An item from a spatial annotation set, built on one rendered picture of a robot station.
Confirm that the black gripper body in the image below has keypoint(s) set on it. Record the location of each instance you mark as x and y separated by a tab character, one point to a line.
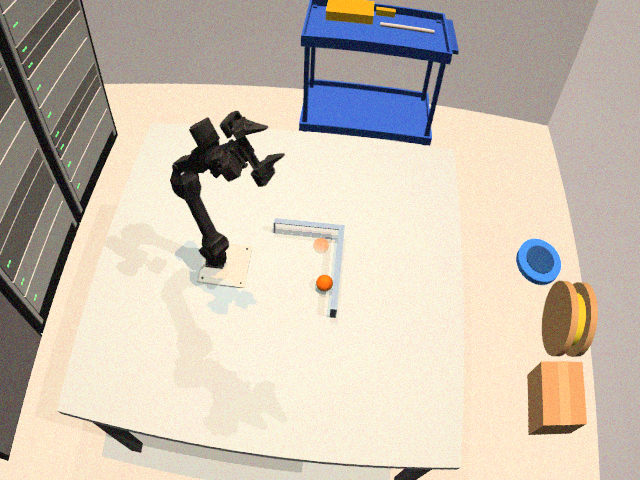
244	152

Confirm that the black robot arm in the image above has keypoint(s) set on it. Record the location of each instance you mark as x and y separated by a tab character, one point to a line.
188	187

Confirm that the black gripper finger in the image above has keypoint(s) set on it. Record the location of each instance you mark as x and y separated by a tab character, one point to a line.
245	127
268	164

